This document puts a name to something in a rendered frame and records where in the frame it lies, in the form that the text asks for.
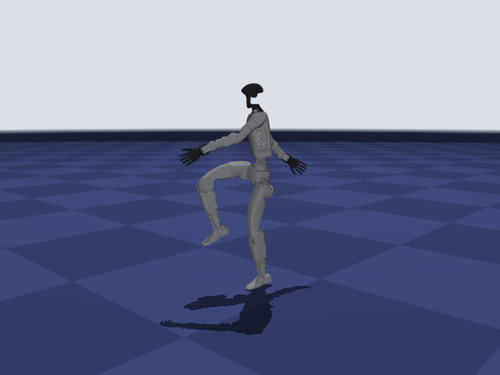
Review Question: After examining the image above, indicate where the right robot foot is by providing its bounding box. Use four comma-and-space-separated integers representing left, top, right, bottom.
202, 226, 230, 246

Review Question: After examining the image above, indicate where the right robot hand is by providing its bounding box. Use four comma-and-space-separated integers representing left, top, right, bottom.
282, 153, 307, 174

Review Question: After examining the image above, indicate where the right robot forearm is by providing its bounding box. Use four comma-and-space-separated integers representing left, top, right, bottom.
271, 139, 290, 162

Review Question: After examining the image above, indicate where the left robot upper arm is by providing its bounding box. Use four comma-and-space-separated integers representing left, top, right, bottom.
230, 113, 266, 145

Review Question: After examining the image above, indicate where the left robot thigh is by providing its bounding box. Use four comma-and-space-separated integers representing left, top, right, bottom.
247, 177, 273, 242

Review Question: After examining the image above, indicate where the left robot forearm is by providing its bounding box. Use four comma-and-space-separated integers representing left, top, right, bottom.
201, 133, 238, 154

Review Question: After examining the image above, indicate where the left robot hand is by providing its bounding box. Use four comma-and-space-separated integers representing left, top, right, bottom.
180, 144, 210, 166

